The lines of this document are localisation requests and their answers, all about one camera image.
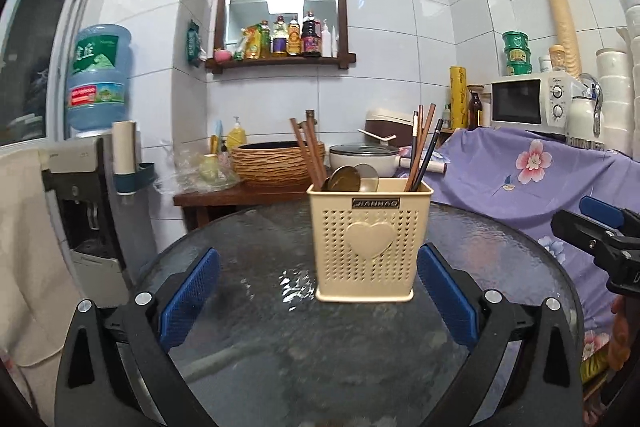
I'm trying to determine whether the white pan with glass lid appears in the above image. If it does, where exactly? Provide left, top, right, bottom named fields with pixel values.
left=328, top=143, right=447, bottom=181

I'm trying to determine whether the brown glass bottle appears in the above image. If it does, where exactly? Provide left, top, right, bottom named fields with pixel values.
left=467, top=89, right=484, bottom=130

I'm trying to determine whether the white rice ladle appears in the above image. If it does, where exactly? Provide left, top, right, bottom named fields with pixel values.
left=357, top=129, right=397, bottom=144

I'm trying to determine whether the black chopstick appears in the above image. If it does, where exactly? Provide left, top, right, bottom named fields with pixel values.
left=417, top=118, right=445, bottom=192

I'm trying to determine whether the dark wooden cabinet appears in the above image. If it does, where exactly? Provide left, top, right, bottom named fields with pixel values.
left=174, top=179, right=321, bottom=230

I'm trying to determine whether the white paper cup tube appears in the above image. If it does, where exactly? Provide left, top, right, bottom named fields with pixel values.
left=111, top=120, right=139, bottom=195

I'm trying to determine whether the yellow soap pump bottle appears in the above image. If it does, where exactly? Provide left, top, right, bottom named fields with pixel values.
left=227, top=117, right=248, bottom=151

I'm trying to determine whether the yellow roll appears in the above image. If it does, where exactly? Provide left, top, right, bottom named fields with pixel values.
left=450, top=66, right=469, bottom=130

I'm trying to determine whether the blue water jug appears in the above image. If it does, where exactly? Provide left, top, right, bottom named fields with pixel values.
left=66, top=24, right=134, bottom=138

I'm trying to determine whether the woven brown wash basin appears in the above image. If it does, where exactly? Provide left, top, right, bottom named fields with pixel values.
left=230, top=142, right=327, bottom=188

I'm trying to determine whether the dark soy sauce bottle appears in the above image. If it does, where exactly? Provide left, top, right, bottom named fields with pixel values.
left=301, top=11, right=322, bottom=58

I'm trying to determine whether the beige perforated utensil holder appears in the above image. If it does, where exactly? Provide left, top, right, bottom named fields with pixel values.
left=306, top=178, right=434, bottom=304

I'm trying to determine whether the white microwave oven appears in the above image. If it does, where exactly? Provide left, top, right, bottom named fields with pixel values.
left=490, top=77, right=584, bottom=136

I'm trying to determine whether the clear plastic bag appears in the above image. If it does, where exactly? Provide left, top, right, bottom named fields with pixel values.
left=157, top=147, right=242, bottom=194

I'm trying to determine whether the brown and white rice cooker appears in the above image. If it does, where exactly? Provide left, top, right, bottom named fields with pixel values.
left=366, top=108, right=416, bottom=148

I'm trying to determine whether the grey water dispenser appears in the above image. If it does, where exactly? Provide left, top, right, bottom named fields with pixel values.
left=40, top=134, right=151, bottom=303

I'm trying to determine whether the stack of white paper bowls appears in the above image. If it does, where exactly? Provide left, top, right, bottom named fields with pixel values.
left=594, top=0, right=640, bottom=154

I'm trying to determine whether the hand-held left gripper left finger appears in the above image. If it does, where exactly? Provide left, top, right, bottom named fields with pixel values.
left=54, top=248, right=221, bottom=427

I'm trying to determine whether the white framed window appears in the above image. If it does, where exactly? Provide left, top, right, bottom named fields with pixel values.
left=0, top=0, right=96, bottom=148

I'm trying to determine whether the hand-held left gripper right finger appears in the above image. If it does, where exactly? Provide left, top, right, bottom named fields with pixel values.
left=417, top=244, right=585, bottom=427

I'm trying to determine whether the tall stack of yellow cups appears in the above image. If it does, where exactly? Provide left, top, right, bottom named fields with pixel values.
left=542, top=0, right=584, bottom=80

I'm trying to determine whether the green hanging packet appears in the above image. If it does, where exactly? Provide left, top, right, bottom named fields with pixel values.
left=186, top=21, right=201, bottom=68

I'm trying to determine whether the white thermos jug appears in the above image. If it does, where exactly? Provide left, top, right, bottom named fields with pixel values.
left=567, top=79, right=604, bottom=148

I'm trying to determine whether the all-metal spoon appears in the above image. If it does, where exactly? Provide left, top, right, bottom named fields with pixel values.
left=322, top=164, right=362, bottom=192

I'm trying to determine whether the yellow oil bottle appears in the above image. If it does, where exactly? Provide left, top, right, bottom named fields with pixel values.
left=271, top=16, right=288, bottom=56

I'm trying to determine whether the purple floral cloth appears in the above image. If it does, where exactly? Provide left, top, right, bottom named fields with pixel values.
left=400, top=127, right=640, bottom=388

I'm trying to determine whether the small amber bottle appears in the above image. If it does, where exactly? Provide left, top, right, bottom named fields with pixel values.
left=287, top=18, right=302, bottom=56

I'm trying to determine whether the yellow green packet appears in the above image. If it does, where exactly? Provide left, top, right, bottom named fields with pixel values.
left=234, top=26, right=262, bottom=60

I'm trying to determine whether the beige cloth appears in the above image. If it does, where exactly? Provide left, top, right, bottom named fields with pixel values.
left=0, top=149, right=84, bottom=368

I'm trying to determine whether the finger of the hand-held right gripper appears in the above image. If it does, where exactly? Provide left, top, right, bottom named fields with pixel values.
left=551, top=209, right=640, bottom=260
left=580, top=195, right=640, bottom=235

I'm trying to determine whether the round glass table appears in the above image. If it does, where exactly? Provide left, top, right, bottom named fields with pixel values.
left=131, top=199, right=587, bottom=427

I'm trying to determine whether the green cup tube holder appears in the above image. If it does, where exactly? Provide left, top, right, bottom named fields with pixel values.
left=114, top=162, right=157, bottom=196

